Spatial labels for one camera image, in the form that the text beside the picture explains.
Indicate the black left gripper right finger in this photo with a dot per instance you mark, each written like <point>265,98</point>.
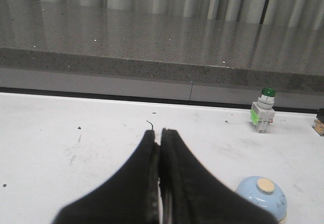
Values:
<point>191,194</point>

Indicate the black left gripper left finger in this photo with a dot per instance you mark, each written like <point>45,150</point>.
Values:
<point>129,196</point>

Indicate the light blue call bell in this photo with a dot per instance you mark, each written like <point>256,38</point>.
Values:
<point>266,194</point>

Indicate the green push button switch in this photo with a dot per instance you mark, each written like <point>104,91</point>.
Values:
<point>262,112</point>

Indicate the black selector switch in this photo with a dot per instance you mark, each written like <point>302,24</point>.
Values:
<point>318,125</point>

